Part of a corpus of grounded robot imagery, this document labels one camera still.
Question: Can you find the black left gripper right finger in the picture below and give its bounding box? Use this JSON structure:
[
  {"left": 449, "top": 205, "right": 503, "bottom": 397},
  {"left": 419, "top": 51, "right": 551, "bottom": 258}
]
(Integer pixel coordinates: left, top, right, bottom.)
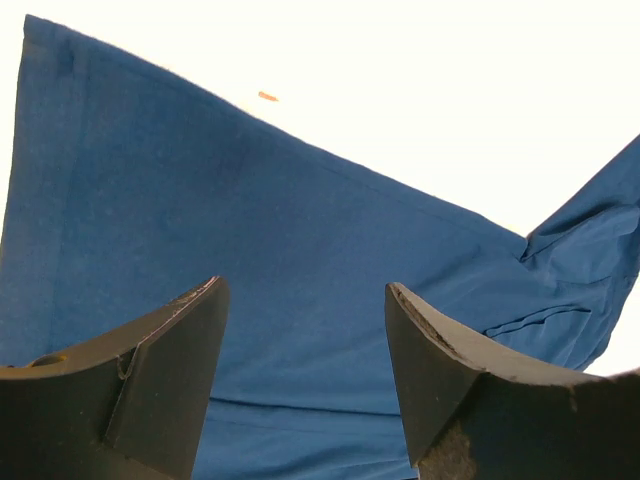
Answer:
[{"left": 385, "top": 283, "right": 639, "bottom": 479}]

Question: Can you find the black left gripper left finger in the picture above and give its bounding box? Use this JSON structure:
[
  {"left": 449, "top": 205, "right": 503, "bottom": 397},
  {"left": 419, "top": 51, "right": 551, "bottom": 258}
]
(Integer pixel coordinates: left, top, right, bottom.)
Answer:
[{"left": 1, "top": 277, "right": 230, "bottom": 479}]

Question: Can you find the blue t shirt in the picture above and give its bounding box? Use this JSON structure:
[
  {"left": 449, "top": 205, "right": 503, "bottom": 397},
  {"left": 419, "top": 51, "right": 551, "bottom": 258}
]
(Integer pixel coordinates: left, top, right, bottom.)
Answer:
[{"left": 1, "top": 16, "right": 639, "bottom": 479}]

